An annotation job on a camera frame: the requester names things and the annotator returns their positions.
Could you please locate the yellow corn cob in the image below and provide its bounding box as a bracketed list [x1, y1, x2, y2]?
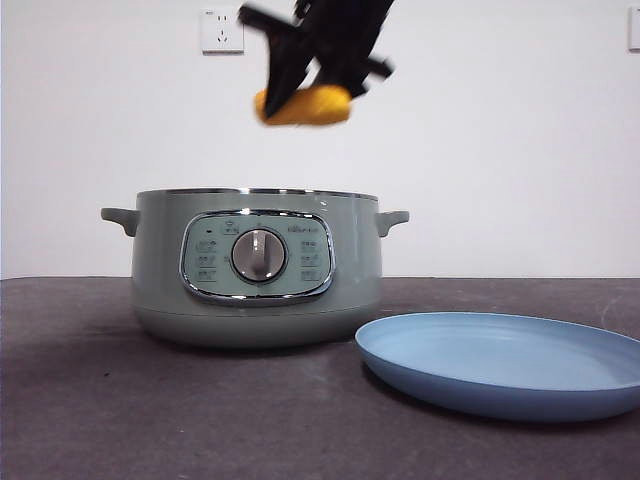
[253, 84, 353, 128]

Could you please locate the sage green electric steamer pot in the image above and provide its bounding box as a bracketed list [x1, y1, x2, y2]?
[99, 188, 411, 350]

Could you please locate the blue round plate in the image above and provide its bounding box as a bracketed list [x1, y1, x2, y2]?
[354, 311, 640, 424]

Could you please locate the white wall power socket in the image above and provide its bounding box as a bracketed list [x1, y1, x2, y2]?
[201, 8, 245, 55]

